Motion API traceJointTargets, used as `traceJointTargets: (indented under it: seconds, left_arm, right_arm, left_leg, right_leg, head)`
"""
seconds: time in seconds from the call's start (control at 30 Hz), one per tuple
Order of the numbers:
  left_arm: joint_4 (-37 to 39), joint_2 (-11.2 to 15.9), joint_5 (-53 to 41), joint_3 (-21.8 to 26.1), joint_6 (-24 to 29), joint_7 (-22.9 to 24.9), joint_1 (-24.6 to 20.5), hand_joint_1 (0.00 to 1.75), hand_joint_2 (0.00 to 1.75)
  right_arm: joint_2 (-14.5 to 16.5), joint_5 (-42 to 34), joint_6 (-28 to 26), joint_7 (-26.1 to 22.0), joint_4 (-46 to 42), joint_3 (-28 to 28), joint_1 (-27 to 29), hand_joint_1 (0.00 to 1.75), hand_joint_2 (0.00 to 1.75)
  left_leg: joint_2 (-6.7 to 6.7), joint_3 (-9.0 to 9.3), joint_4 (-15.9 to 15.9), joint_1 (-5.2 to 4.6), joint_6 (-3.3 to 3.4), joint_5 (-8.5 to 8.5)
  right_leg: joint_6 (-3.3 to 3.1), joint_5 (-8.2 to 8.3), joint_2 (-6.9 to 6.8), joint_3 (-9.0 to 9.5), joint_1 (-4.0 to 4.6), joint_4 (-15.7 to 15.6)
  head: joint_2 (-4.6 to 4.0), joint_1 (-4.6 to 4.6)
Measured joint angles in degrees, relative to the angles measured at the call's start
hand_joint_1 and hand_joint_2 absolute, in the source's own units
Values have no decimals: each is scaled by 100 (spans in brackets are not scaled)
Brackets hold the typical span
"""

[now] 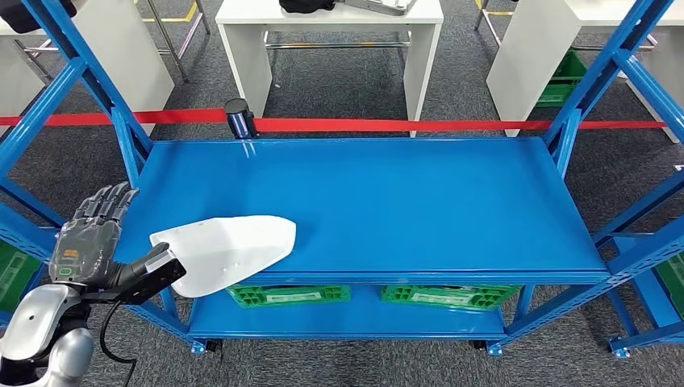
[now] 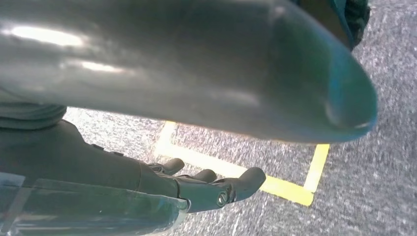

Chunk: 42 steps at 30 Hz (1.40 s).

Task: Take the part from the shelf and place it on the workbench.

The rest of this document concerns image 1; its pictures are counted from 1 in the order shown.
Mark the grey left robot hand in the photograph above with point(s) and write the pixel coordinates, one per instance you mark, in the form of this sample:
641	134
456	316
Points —
85	251

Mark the white plastic shell part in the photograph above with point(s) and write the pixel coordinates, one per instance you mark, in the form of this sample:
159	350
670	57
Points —
230	251

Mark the white workbench table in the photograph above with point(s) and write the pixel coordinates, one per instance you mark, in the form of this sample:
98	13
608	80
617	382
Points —
246	64
128	59
529	69

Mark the grey metal plate part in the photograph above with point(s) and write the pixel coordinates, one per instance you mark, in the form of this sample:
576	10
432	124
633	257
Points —
379	6

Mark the green plastic crate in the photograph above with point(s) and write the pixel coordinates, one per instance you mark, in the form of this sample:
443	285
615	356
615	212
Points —
673	283
16	277
251	296
561	91
481	299

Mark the black fabric bag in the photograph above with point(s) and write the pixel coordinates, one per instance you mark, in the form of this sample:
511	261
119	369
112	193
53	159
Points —
304	5
16	21

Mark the yellow floor tape line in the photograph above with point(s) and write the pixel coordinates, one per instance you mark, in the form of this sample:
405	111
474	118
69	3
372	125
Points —
499	12
165	20

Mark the red barrier belt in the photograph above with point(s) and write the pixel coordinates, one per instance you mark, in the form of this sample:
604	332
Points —
374	126

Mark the chrome table crossbar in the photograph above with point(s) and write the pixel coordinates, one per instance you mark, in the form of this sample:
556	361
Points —
336	45

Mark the black barrier stanchion post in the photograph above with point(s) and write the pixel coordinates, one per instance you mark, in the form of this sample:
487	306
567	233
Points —
240	123

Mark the chrome tube frame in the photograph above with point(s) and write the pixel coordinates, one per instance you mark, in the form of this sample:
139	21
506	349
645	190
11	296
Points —
480	16
166	40

